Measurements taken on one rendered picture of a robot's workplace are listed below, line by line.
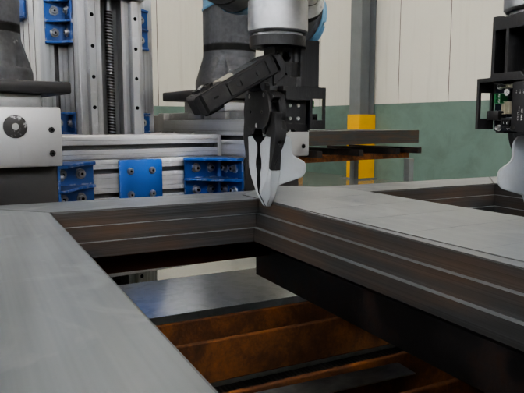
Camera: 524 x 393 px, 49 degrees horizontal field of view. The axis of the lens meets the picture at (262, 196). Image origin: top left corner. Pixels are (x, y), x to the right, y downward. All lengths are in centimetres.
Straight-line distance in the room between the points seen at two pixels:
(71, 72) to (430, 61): 865
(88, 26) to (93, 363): 101
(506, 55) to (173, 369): 47
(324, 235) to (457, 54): 881
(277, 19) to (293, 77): 8
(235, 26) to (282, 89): 57
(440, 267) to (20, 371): 35
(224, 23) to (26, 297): 97
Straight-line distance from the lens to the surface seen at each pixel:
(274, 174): 71
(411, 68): 992
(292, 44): 72
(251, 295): 99
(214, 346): 68
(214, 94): 69
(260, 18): 72
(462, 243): 51
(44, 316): 33
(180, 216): 73
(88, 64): 122
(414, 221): 61
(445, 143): 942
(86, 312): 33
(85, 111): 122
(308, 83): 75
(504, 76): 62
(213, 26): 127
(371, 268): 56
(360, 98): 1016
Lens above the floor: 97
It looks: 7 degrees down
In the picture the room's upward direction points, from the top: straight up
